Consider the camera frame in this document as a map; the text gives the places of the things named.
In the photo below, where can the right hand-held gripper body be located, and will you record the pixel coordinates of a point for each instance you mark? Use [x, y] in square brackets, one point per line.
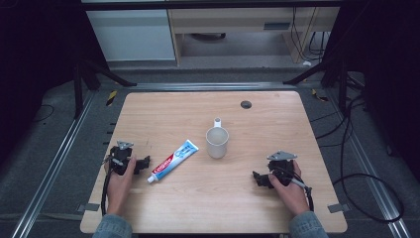
[280, 165]

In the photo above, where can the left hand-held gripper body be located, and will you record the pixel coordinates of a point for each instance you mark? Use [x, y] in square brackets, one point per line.
[120, 158]

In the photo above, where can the toothpaste tube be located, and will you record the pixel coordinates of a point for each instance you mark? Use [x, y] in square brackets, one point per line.
[174, 161]

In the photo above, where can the white cup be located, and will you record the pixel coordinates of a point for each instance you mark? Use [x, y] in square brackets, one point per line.
[217, 142]

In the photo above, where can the person's right hand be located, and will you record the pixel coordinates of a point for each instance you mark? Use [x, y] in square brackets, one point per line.
[290, 195]

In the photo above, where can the person's left hand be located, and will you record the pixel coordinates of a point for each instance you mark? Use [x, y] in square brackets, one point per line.
[119, 188]

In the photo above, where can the grey tape piece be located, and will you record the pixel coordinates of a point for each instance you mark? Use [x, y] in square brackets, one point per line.
[338, 208]
[88, 207]

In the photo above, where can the yellow black floor tape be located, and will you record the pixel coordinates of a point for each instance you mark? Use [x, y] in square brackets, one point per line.
[319, 96]
[111, 97]

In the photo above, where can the black metal stand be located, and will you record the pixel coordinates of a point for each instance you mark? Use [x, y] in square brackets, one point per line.
[342, 82]
[78, 86]

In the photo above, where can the white cabinet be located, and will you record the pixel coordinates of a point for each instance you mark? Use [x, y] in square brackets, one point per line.
[132, 34]

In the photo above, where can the metal floor rail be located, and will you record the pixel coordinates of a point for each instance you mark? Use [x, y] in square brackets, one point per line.
[211, 86]
[373, 178]
[49, 172]

